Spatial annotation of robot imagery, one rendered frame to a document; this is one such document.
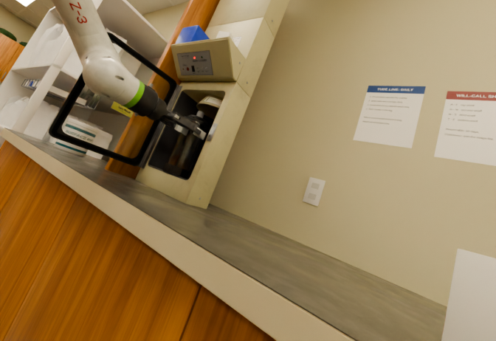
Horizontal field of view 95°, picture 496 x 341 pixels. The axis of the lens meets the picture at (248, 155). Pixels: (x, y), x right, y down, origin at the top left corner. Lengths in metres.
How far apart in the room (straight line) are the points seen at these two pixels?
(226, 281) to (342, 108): 0.99
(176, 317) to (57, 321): 0.31
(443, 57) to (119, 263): 1.29
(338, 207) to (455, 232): 0.36
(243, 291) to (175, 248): 0.12
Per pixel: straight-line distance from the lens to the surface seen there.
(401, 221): 1.00
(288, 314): 0.28
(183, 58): 1.04
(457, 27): 1.38
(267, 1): 1.11
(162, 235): 0.39
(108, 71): 0.72
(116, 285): 0.51
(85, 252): 0.62
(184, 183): 0.82
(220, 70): 0.90
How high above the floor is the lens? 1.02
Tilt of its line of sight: 11 degrees up
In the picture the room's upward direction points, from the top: 21 degrees clockwise
